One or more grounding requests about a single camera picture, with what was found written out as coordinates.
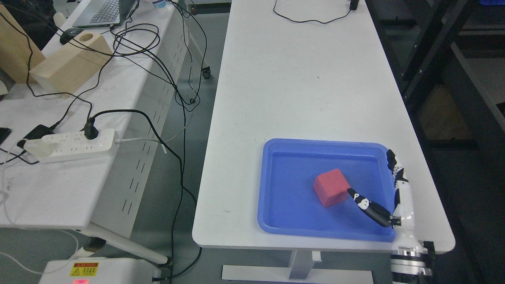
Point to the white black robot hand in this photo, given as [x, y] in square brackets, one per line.
[402, 219]

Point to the pink foam block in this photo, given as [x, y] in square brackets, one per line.
[331, 187]

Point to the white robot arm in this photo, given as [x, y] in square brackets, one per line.
[412, 266]

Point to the blue plastic tray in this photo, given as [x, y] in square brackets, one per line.
[289, 201]

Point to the black metal shelf right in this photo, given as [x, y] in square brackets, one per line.
[447, 57]

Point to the wooden block with hole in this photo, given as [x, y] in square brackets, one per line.
[73, 64]

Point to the white desk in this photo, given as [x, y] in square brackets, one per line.
[306, 69]

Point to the white folding table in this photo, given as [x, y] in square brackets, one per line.
[100, 197]

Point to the white power unit box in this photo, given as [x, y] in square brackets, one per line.
[100, 271]

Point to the white power strip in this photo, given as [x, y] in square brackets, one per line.
[72, 146]

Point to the black power adapter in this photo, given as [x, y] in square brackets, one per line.
[37, 133]

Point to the grey laptop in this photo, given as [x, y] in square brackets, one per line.
[104, 13]

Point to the black computer mouse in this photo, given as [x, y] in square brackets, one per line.
[69, 34]

